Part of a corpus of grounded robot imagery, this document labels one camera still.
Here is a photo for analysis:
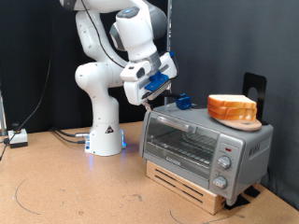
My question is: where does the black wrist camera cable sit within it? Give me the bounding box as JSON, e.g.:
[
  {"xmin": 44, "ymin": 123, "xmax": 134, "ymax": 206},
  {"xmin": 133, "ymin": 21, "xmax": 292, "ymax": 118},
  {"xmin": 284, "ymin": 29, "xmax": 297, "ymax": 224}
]
[{"xmin": 79, "ymin": 0, "xmax": 180, "ymax": 82}]

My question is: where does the silver toaster oven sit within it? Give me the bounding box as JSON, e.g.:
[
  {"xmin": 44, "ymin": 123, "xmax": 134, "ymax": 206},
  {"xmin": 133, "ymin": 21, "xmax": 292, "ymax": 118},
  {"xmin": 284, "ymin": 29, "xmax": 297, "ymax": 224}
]
[{"xmin": 138, "ymin": 100, "xmax": 275, "ymax": 206}]

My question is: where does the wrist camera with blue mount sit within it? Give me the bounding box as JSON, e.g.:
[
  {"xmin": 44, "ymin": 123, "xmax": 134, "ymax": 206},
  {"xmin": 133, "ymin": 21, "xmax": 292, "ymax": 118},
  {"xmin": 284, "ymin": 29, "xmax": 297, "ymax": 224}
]
[{"xmin": 141, "ymin": 70, "xmax": 172, "ymax": 101}]

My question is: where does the glass oven door with handle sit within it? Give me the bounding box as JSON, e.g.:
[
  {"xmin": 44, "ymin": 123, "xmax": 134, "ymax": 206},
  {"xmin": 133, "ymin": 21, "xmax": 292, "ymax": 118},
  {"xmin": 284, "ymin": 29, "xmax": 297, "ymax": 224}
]
[{"xmin": 142, "ymin": 110, "xmax": 221, "ymax": 182}]

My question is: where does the white box with black button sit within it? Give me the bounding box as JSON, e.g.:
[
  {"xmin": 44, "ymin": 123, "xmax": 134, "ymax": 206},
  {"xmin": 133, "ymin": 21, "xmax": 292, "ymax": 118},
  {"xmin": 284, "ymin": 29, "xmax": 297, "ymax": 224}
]
[{"xmin": 7, "ymin": 122, "xmax": 29, "ymax": 148}]

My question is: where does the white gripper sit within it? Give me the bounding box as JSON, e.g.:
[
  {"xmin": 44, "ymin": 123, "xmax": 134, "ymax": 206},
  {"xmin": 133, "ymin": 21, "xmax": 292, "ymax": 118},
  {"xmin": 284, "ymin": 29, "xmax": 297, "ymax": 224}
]
[{"xmin": 122, "ymin": 50, "xmax": 179, "ymax": 112}]

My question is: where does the black tape patch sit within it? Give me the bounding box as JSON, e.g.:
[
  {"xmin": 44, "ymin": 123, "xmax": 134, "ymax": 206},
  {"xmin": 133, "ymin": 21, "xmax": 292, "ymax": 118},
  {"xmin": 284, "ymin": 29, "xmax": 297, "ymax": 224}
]
[
  {"xmin": 223, "ymin": 194, "xmax": 251, "ymax": 211},
  {"xmin": 244, "ymin": 185, "xmax": 262, "ymax": 199}
]

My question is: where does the wire oven rack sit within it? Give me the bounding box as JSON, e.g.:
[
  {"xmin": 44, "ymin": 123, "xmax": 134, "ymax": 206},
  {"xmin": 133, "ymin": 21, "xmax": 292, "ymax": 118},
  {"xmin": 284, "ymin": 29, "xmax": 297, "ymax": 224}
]
[{"xmin": 149, "ymin": 129, "xmax": 216, "ymax": 166}]

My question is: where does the black base cable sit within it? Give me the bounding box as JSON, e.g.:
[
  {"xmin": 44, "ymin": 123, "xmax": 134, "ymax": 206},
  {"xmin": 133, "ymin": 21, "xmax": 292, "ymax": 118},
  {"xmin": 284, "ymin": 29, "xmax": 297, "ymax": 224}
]
[{"xmin": 53, "ymin": 130, "xmax": 88, "ymax": 145}]

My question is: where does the thin metal bar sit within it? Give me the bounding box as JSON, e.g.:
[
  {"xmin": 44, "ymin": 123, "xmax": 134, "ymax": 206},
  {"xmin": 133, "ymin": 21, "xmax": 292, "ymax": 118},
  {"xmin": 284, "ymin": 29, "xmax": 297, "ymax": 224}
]
[{"xmin": 0, "ymin": 90, "xmax": 7, "ymax": 137}]

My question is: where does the gray backdrop curtain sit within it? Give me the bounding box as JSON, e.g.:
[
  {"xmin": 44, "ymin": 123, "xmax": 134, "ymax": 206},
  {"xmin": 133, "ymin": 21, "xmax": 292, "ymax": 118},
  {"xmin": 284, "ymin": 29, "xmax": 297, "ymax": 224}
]
[{"xmin": 169, "ymin": 0, "xmax": 299, "ymax": 211}]

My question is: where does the long black hanging cable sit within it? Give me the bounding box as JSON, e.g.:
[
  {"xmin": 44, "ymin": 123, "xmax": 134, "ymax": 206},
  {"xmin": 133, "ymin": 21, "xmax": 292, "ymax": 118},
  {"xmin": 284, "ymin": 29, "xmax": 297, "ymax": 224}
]
[{"xmin": 0, "ymin": 0, "xmax": 55, "ymax": 162}]

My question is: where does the black metal bookend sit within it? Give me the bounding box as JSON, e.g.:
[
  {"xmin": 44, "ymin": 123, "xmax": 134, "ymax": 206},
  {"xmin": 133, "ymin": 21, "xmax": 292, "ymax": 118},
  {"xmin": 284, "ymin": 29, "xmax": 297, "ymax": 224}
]
[{"xmin": 242, "ymin": 72, "xmax": 269, "ymax": 126}]

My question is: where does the silver oven knob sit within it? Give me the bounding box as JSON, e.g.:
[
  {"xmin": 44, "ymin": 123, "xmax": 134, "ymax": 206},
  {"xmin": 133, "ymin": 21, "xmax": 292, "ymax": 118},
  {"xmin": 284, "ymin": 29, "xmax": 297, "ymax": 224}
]
[
  {"xmin": 217, "ymin": 155, "xmax": 233, "ymax": 171},
  {"xmin": 213, "ymin": 175, "xmax": 228, "ymax": 190}
]

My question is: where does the aluminium vertical frame pole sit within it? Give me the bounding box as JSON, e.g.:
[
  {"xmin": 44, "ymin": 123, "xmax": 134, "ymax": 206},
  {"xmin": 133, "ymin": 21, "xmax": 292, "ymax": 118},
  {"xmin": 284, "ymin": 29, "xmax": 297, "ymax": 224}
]
[{"xmin": 164, "ymin": 0, "xmax": 173, "ymax": 105}]

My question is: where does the black-handled spatula with blue block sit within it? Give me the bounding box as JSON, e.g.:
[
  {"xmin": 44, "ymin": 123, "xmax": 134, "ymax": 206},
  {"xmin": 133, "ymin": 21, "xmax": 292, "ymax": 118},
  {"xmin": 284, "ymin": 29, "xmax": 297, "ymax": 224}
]
[{"xmin": 163, "ymin": 91, "xmax": 209, "ymax": 111}]

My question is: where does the black backdrop curtain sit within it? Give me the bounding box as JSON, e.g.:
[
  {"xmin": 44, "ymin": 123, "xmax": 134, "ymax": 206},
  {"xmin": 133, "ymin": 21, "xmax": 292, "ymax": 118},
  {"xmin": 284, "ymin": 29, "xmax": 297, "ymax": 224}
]
[{"xmin": 0, "ymin": 0, "xmax": 169, "ymax": 134}]

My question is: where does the slotted wooden block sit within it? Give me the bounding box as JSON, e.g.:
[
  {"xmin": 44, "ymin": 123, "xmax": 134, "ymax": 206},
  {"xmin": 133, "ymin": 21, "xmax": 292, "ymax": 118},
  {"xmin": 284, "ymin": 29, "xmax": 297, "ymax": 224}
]
[{"xmin": 146, "ymin": 160, "xmax": 226, "ymax": 216}]

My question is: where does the black cable with silver connector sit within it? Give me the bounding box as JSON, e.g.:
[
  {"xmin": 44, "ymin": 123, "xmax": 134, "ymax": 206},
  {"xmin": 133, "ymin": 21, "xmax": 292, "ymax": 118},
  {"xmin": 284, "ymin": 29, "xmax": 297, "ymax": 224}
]
[{"xmin": 50, "ymin": 126, "xmax": 92, "ymax": 138}]

